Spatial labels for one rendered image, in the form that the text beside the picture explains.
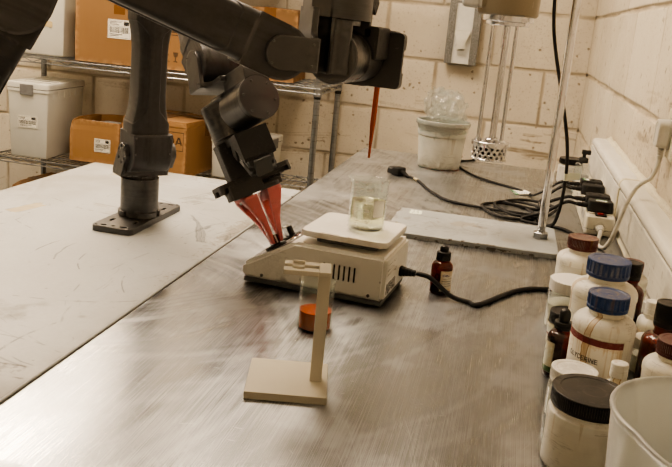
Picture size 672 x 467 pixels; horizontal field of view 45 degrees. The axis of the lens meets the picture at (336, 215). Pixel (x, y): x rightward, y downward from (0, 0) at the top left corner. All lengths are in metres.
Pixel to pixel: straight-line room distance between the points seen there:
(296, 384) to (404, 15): 2.81
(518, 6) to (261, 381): 0.83
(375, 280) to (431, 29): 2.53
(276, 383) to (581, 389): 0.29
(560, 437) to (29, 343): 0.54
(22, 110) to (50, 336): 2.79
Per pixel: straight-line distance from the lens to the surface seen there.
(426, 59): 3.52
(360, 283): 1.06
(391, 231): 1.11
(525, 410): 0.85
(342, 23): 0.87
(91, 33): 3.54
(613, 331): 0.86
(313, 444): 0.74
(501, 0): 1.42
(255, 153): 1.01
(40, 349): 0.91
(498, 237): 1.47
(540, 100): 3.50
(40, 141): 3.68
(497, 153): 1.46
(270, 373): 0.84
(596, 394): 0.74
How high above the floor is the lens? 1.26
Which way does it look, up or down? 14 degrees down
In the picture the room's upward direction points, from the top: 5 degrees clockwise
